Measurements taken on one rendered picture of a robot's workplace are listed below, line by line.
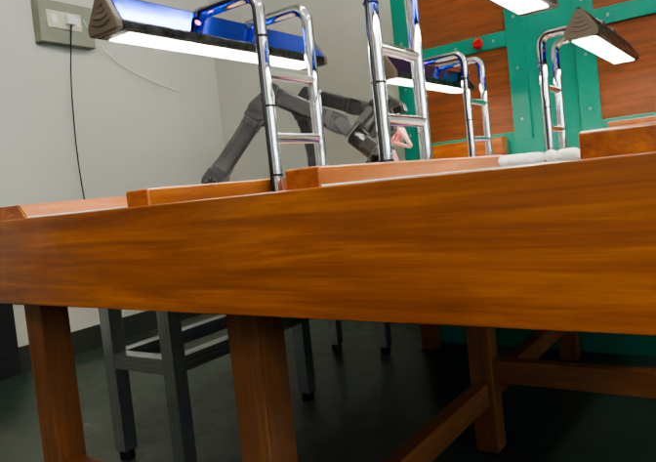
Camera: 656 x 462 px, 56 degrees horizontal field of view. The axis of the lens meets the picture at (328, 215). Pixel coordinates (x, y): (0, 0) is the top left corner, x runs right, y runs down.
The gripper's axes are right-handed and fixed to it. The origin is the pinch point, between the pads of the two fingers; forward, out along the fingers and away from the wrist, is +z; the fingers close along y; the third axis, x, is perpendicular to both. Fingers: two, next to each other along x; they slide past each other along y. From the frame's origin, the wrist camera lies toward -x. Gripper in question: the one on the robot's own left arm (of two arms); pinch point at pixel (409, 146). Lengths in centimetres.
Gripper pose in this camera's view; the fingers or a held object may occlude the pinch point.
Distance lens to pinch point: 222.1
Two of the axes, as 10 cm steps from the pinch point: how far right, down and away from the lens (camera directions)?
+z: 6.8, 6.1, -4.1
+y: 5.7, -1.0, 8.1
